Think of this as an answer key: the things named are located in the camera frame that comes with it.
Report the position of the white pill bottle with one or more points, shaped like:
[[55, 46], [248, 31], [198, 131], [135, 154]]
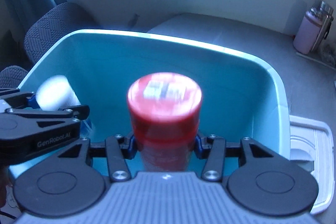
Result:
[[56, 93]]

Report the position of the red canister with barcode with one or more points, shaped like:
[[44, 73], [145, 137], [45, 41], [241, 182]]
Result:
[[165, 111]]

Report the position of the steel thermos flask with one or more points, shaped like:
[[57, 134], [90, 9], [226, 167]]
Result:
[[327, 18]]

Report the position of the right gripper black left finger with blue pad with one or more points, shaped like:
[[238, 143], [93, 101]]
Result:
[[119, 149]]

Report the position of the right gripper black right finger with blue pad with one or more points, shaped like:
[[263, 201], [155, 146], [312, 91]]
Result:
[[212, 149]]

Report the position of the grey patterned chair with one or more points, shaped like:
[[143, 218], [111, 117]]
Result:
[[42, 35]]

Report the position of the pink water bottle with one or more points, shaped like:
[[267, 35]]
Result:
[[308, 31]]

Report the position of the white bin lid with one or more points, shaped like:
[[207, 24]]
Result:
[[312, 148]]

